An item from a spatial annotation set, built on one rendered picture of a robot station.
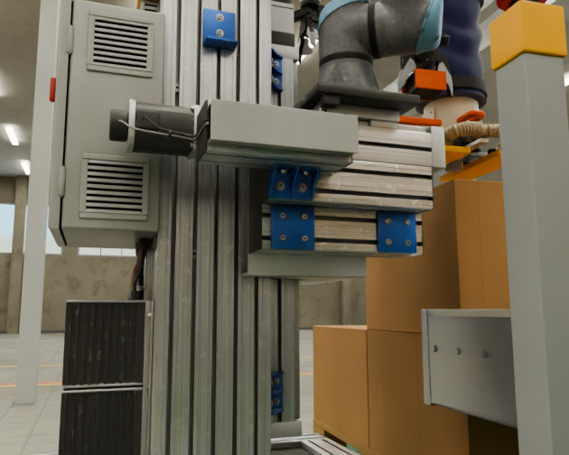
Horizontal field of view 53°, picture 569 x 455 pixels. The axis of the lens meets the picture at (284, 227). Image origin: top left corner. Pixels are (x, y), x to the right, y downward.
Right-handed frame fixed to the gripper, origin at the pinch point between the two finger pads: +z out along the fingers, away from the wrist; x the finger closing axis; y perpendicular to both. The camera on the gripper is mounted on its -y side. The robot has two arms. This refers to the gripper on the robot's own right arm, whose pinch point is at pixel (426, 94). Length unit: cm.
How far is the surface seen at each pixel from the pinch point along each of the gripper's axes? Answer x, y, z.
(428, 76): 1.4, -3.6, -3.2
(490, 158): -30.1, 17.5, 10.2
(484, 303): -15, 2, 53
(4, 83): 307, 936, -353
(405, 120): -6.9, 25.2, -2.1
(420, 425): -8, 26, 87
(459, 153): -17.4, 14.0, 10.5
